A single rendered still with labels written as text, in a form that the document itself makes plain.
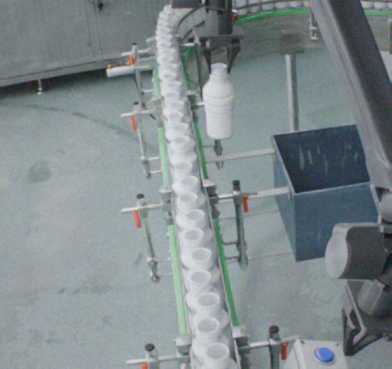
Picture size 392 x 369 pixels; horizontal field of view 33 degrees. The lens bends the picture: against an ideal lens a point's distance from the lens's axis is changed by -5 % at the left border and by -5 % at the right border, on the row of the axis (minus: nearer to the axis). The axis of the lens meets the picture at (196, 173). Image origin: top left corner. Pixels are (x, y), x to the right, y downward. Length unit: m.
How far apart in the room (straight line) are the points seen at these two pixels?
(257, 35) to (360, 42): 1.96
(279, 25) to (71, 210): 1.44
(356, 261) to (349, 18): 0.29
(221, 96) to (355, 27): 0.68
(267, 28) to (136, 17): 1.87
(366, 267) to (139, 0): 3.78
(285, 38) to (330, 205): 1.20
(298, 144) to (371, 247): 1.18
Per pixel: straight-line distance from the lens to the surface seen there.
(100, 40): 4.59
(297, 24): 2.82
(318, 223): 1.78
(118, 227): 3.30
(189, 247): 1.25
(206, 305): 1.15
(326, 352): 1.08
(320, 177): 2.08
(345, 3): 0.83
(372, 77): 0.84
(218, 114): 1.49
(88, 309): 2.89
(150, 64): 2.21
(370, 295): 0.91
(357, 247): 0.84
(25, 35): 4.61
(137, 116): 1.87
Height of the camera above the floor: 1.92
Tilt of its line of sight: 32 degrees down
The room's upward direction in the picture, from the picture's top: 7 degrees counter-clockwise
